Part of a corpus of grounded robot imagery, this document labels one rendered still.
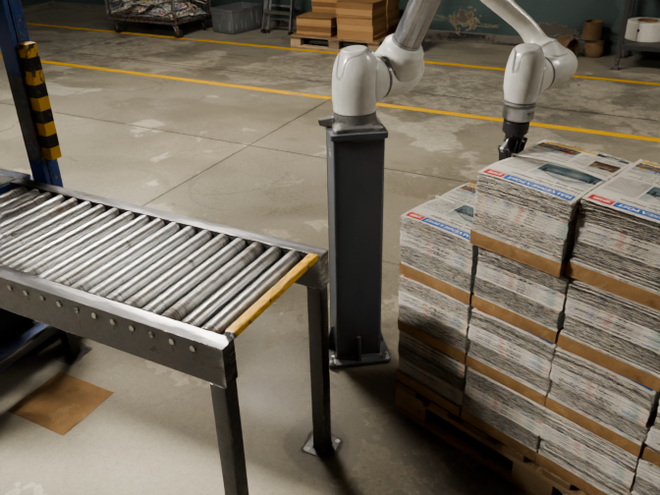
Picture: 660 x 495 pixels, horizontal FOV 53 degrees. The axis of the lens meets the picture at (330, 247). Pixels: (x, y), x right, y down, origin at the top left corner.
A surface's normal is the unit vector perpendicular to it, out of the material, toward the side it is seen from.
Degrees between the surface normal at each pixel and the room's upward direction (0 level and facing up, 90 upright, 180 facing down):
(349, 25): 90
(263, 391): 0
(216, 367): 90
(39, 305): 90
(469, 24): 90
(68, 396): 0
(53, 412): 0
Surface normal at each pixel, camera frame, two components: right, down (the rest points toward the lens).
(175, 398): -0.02, -0.88
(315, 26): -0.42, 0.43
